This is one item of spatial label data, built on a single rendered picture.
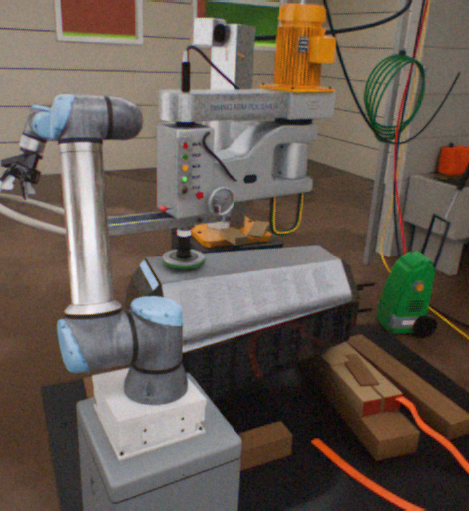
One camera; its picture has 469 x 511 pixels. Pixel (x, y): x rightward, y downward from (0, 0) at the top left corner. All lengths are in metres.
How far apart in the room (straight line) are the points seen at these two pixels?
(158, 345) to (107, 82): 7.32
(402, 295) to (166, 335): 2.72
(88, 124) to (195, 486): 1.05
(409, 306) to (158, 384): 2.77
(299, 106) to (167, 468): 1.88
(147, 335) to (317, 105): 1.76
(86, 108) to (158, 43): 7.43
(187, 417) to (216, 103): 1.46
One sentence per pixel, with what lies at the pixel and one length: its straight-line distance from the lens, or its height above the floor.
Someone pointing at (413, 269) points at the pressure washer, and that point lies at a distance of 4.01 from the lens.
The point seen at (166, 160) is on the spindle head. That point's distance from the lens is 2.58.
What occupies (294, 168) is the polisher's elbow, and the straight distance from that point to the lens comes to 2.92.
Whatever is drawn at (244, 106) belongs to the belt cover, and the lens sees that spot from 2.63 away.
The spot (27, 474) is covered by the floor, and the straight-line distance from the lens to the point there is 2.93.
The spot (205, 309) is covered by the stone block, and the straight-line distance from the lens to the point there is 2.60.
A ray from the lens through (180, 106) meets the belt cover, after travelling 2.47.
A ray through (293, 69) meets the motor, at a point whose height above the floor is 1.84.
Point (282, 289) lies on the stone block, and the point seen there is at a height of 0.77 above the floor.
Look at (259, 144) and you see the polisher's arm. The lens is 2.74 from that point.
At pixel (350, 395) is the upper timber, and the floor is 0.20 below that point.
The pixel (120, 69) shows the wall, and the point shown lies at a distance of 8.70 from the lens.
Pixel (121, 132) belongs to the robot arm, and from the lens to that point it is 1.52.
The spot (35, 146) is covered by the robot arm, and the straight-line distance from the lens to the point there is 2.18.
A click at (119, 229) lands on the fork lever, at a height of 1.14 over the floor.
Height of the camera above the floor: 1.94
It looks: 21 degrees down
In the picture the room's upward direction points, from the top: 3 degrees clockwise
